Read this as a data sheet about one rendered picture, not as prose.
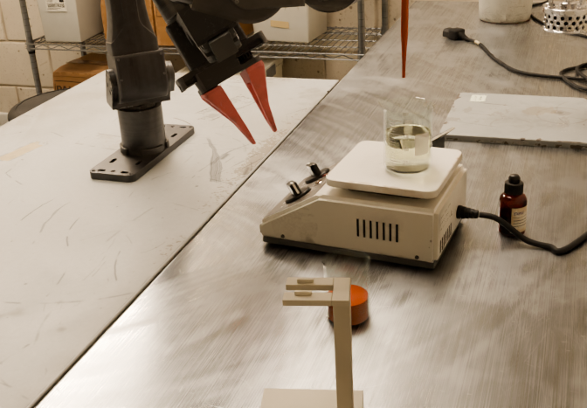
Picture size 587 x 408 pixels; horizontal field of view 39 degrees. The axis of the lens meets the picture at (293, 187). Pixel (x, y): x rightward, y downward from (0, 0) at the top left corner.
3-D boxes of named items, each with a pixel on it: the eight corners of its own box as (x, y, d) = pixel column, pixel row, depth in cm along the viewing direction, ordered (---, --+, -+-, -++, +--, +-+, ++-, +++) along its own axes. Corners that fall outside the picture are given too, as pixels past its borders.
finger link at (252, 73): (298, 121, 86) (252, 41, 85) (238, 155, 85) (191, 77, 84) (287, 121, 93) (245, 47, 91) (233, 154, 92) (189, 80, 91)
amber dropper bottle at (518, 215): (492, 233, 91) (495, 175, 88) (504, 223, 93) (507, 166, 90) (518, 240, 89) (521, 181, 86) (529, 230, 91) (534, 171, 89)
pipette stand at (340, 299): (250, 466, 60) (235, 314, 55) (265, 396, 67) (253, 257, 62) (360, 469, 59) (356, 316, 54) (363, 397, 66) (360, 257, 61)
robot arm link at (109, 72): (174, 62, 112) (162, 53, 117) (109, 72, 109) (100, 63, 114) (179, 107, 115) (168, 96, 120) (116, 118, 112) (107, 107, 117)
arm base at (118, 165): (191, 81, 124) (149, 79, 126) (125, 126, 106) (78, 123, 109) (196, 131, 127) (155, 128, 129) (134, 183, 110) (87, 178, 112)
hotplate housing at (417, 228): (258, 245, 91) (253, 179, 88) (305, 197, 102) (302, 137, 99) (457, 278, 83) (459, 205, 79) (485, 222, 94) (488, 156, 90)
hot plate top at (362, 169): (321, 186, 86) (321, 177, 85) (361, 146, 96) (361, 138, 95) (435, 200, 81) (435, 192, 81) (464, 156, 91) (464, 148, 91)
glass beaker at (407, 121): (442, 167, 87) (444, 93, 84) (420, 185, 83) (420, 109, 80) (391, 158, 90) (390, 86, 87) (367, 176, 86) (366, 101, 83)
